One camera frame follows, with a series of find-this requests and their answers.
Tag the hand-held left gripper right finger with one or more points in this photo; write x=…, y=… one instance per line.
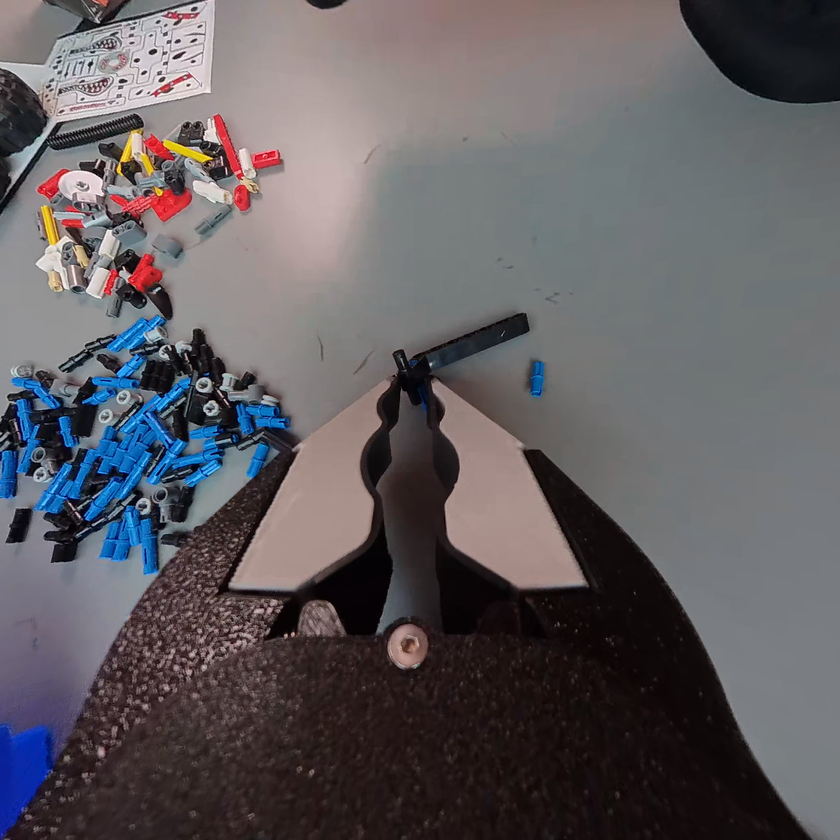
x=505, y=512

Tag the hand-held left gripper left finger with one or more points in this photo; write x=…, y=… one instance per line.
x=308, y=512

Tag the black toy beam with holes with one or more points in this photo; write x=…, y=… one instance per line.
x=479, y=344

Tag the grey desk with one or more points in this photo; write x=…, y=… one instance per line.
x=590, y=197

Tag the pile of blue black pins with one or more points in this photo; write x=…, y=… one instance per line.
x=164, y=420

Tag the pile of mixed toy parts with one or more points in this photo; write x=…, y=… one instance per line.
x=170, y=205

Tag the blue storage bin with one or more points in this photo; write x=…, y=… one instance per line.
x=19, y=774

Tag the white sticker sheet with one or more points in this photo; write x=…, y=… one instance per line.
x=131, y=65

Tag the black wrist rest pad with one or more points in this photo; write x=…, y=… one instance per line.
x=774, y=46

